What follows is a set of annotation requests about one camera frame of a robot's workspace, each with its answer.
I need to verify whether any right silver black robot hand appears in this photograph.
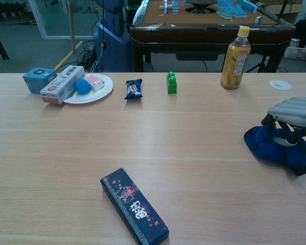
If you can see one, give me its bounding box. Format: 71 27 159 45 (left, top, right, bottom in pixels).
261 96 306 148

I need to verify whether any blue cloth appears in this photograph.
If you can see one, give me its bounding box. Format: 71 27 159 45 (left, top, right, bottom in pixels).
243 125 306 177

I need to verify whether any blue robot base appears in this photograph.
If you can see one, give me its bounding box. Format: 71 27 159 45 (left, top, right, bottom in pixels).
93 0 133 72

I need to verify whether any black tripod stand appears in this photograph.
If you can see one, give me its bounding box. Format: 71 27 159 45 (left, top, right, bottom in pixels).
246 55 268 74

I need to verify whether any white plastic basket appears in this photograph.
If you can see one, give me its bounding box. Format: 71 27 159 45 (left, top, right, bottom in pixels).
284 47 306 61

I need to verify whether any yellow tea bottle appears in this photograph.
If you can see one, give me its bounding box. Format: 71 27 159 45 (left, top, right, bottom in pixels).
220 26 251 90

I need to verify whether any green toy block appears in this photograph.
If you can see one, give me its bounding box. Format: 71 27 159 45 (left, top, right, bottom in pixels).
167 71 179 94

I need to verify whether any brown mahjong table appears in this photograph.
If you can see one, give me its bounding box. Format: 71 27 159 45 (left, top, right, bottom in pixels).
130 0 296 73

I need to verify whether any blue cookie packet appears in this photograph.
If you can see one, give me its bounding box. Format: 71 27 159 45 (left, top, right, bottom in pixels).
124 79 143 101

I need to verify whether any dark blue long box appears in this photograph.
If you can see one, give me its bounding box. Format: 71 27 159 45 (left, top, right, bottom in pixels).
100 167 169 245

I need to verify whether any white paper plate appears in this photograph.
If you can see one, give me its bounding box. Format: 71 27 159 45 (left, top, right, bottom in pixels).
63 73 114 104

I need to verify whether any pink white small box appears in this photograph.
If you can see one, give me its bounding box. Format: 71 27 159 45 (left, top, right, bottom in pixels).
86 73 106 92

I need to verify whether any blue ball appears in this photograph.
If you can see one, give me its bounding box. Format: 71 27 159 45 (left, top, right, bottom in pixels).
73 79 90 94

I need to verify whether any white red toothpaste box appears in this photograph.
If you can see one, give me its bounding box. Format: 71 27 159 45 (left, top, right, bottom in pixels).
40 65 85 105

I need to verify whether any wooden pole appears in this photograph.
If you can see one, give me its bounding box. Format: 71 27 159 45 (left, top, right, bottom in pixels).
68 0 77 54

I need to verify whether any light blue square box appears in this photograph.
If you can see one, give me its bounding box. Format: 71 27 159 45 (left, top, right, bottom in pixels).
22 67 58 94

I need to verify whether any black floor cable bundle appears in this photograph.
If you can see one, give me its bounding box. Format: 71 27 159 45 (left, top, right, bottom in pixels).
78 40 103 72

